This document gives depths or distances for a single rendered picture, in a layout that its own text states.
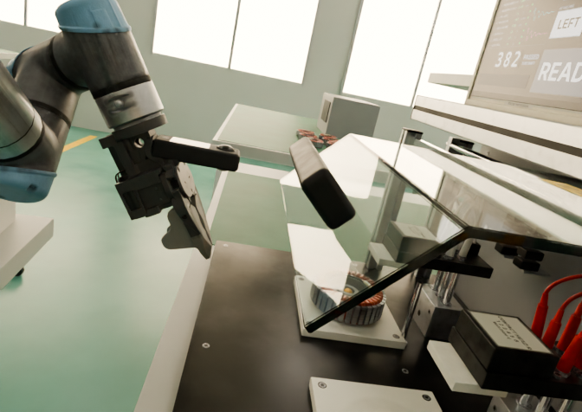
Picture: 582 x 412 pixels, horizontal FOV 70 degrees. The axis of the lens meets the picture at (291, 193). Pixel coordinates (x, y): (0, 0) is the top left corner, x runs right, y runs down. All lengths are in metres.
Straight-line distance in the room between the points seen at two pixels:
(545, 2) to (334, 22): 4.56
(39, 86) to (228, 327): 0.38
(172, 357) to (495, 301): 0.51
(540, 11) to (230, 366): 0.57
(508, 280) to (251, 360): 0.43
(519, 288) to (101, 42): 0.67
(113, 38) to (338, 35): 4.64
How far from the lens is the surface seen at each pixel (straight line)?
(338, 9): 5.15
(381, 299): 0.66
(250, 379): 0.52
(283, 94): 5.06
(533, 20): 0.64
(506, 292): 0.77
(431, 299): 0.69
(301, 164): 0.26
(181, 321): 0.63
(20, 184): 0.56
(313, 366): 0.56
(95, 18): 0.57
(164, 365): 0.56
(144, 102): 0.56
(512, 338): 0.45
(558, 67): 0.57
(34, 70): 0.63
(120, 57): 0.56
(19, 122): 0.51
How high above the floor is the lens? 1.11
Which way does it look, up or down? 16 degrees down
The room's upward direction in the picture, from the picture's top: 12 degrees clockwise
